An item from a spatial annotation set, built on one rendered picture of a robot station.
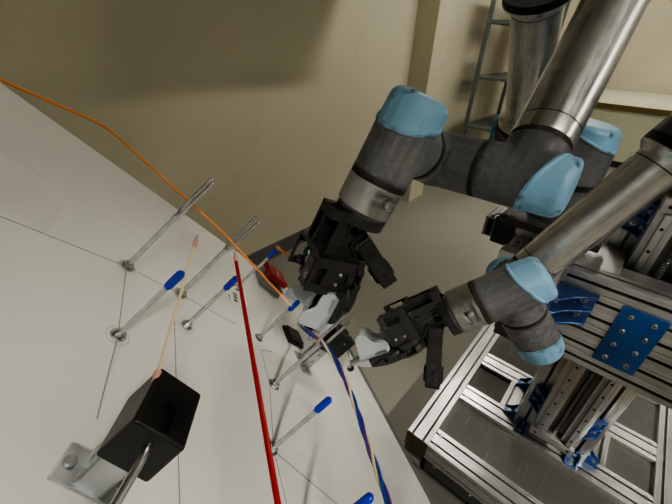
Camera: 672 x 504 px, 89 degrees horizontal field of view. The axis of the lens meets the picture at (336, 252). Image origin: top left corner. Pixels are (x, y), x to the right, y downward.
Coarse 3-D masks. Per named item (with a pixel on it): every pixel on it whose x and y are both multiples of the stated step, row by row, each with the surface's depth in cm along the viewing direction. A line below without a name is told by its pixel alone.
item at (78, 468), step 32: (160, 384) 21; (128, 416) 19; (160, 416) 19; (192, 416) 21; (96, 448) 22; (128, 448) 18; (160, 448) 19; (64, 480) 20; (96, 480) 20; (128, 480) 17
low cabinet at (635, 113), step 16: (608, 96) 560; (624, 96) 567; (640, 96) 574; (656, 96) 582; (608, 112) 496; (624, 112) 485; (640, 112) 471; (656, 112) 460; (624, 128) 491; (640, 128) 480; (624, 144) 498; (624, 160) 505
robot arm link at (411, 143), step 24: (408, 96) 37; (384, 120) 39; (408, 120) 37; (432, 120) 38; (384, 144) 39; (408, 144) 38; (432, 144) 40; (360, 168) 41; (384, 168) 39; (408, 168) 40
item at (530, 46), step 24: (504, 0) 59; (528, 0) 56; (552, 0) 55; (528, 24) 60; (552, 24) 60; (528, 48) 64; (552, 48) 64; (528, 72) 67; (528, 96) 72; (504, 120) 82
